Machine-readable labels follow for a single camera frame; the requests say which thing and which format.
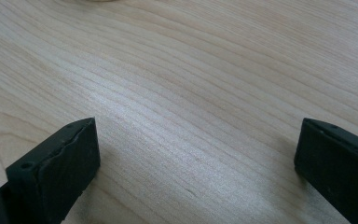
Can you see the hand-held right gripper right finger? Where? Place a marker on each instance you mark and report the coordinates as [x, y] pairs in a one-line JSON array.
[[338, 168]]

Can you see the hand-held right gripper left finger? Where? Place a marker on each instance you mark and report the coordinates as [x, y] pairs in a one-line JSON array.
[[62, 168]]

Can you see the pale round object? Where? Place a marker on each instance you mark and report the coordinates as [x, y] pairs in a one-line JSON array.
[[88, 0]]

